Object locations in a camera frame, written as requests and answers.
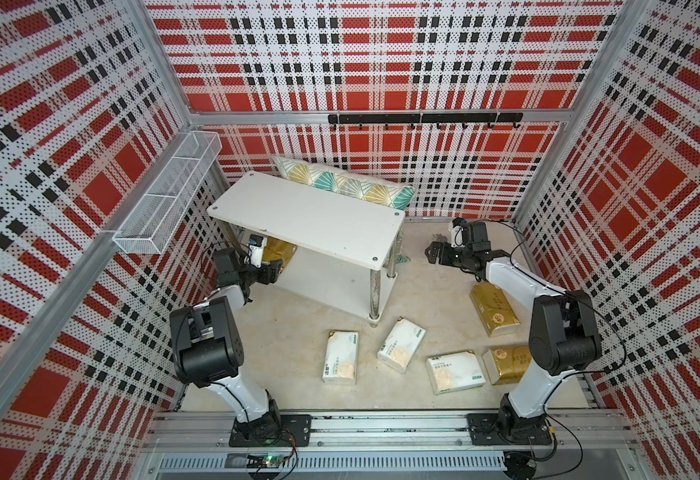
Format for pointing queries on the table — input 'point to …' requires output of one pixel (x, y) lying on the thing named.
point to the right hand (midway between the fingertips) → (441, 251)
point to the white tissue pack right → (454, 372)
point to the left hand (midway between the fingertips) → (274, 257)
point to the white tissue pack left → (341, 357)
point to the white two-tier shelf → (336, 249)
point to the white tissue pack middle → (401, 345)
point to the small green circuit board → (267, 461)
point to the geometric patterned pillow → (331, 177)
